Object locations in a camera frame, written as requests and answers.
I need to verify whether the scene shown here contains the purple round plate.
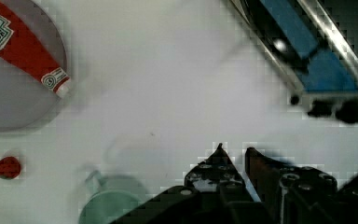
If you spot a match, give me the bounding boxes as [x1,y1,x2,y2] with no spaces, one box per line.
[0,0,69,132]

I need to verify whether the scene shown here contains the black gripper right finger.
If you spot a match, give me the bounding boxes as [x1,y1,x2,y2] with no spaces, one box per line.
[245,147,337,224]

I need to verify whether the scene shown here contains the red ketchup bottle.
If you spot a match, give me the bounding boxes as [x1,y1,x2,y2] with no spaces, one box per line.
[0,2,71,98]

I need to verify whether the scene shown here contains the toy strawberry near plate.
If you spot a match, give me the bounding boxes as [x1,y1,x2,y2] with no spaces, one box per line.
[0,157,21,179]

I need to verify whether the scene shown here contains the black toaster oven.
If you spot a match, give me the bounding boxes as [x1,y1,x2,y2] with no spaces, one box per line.
[229,0,358,124]

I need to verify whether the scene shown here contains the green measuring cup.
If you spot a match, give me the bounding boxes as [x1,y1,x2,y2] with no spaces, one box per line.
[78,170,147,224]

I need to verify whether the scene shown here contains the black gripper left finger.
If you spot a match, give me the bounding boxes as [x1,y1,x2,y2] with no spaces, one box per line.
[184,143,252,224]

